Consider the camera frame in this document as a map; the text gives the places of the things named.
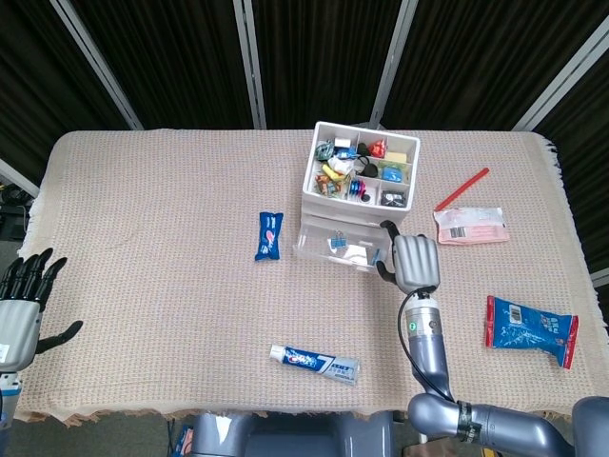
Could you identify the beige woven tablecloth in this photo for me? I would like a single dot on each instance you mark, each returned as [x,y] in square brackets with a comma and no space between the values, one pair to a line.
[143,190]

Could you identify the yellow wrapped item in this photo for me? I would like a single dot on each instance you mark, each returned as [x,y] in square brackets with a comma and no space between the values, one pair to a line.
[333,171]

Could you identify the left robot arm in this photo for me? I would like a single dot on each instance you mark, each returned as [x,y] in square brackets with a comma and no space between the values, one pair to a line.
[7,395]

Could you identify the pile of black clips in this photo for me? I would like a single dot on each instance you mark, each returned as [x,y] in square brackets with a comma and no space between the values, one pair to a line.
[393,199]

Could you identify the pink white plastic pouch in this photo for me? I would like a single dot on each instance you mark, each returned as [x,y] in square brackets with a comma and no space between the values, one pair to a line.
[471,226]

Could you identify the pale yellow sticky pad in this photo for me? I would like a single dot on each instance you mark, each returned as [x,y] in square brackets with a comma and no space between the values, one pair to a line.
[396,157]

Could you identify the blue binder clip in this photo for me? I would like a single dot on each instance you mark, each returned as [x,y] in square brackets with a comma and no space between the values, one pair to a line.
[338,239]

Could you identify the small blue item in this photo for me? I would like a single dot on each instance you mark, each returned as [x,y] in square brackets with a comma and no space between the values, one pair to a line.
[346,152]

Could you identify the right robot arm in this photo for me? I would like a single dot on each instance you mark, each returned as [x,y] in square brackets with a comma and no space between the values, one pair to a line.
[428,352]

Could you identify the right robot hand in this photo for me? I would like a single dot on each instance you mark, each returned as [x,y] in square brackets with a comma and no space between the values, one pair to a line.
[416,262]

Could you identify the blue red snack bag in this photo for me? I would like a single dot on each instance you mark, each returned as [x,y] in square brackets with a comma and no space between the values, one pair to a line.
[528,331]

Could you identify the grey metal frame post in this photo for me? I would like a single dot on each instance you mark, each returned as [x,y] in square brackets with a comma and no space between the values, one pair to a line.
[252,71]
[390,66]
[561,76]
[19,178]
[95,64]

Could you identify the colourful candy wrappers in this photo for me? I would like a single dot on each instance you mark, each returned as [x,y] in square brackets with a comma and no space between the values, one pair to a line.
[329,185]

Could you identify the crumpled white tissue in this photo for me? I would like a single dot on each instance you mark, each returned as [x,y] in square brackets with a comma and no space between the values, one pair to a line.
[343,163]

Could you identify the blue silver toothpaste tube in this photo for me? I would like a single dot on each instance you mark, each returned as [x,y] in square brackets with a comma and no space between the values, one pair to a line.
[314,363]

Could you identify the grey robot torso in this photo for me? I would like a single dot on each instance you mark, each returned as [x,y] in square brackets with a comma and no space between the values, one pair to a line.
[285,435]

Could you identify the black looped band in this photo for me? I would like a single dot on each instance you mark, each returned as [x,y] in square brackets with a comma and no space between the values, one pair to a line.
[368,166]

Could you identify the small blue Pepsi snack pack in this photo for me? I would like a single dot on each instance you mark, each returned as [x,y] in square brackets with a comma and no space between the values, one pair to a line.
[269,235]

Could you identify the green blue small pack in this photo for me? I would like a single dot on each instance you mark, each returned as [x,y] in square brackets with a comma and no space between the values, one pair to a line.
[394,172]

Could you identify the stack of coloured clips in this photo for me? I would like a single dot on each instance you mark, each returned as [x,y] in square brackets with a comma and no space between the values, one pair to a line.
[358,188]

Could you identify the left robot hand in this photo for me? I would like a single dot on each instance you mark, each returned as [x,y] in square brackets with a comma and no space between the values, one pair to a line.
[19,328]

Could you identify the orange red small item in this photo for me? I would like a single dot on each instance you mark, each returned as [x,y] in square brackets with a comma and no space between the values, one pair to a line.
[378,147]

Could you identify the blue packet under table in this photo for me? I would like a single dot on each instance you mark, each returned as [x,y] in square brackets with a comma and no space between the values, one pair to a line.
[183,440]

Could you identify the red flat stick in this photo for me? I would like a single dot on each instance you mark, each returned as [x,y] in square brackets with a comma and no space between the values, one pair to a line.
[461,189]

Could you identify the black pleated curtain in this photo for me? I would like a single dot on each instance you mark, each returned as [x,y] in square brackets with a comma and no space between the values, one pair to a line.
[166,57]

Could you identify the white drawer organizer box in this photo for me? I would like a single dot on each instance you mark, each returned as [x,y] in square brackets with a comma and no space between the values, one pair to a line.
[354,204]

